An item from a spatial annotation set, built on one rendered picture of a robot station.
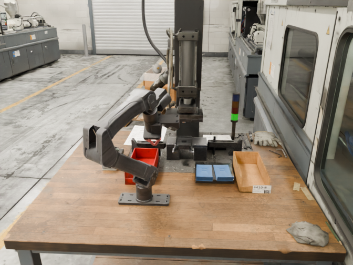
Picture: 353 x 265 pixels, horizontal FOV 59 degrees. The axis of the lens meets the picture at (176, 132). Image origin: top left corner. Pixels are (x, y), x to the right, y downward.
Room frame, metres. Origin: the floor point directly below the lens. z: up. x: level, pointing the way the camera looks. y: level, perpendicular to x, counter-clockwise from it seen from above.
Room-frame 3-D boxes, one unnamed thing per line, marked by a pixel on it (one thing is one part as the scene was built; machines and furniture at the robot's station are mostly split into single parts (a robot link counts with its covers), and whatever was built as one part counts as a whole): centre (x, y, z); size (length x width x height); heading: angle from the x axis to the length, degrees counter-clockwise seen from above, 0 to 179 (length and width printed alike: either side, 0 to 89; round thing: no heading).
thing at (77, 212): (1.29, 0.00, 0.45); 1.12 x 0.99 x 0.90; 87
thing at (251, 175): (1.23, -0.33, 0.93); 0.25 x 0.13 x 0.08; 177
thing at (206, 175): (1.23, -0.12, 0.93); 0.15 x 0.07 x 0.03; 176
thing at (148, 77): (4.98, 0.21, 0.40); 0.67 x 0.60 x 0.50; 169
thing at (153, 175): (1.06, 0.12, 1.00); 0.09 x 0.06 x 0.06; 52
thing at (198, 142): (1.44, -0.05, 0.98); 0.20 x 0.10 x 0.01; 87
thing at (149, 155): (1.29, 0.16, 0.93); 0.25 x 0.12 x 0.06; 177
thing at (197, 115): (1.51, -0.04, 1.22); 0.26 x 0.18 x 0.30; 177
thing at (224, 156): (1.52, -0.08, 0.88); 0.65 x 0.50 x 0.03; 87
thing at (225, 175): (1.23, -0.21, 0.93); 0.15 x 0.07 x 0.03; 0
